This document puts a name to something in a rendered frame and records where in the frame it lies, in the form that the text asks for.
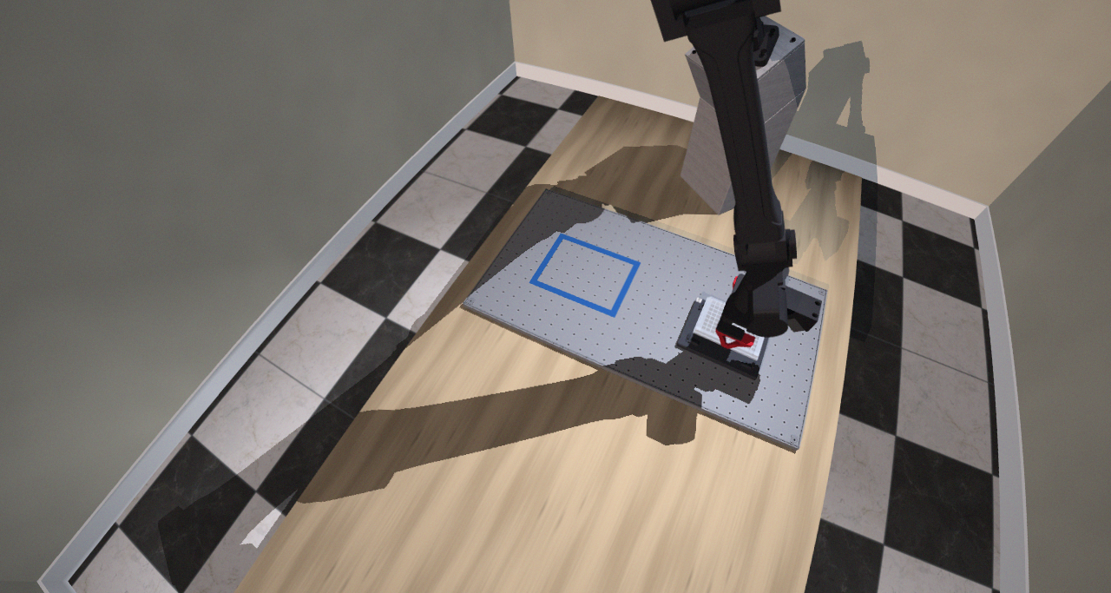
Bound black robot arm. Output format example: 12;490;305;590
651;0;822;338

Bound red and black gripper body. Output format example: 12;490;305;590
715;273;750;341

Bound white well plate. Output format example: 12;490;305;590
693;297;764;361

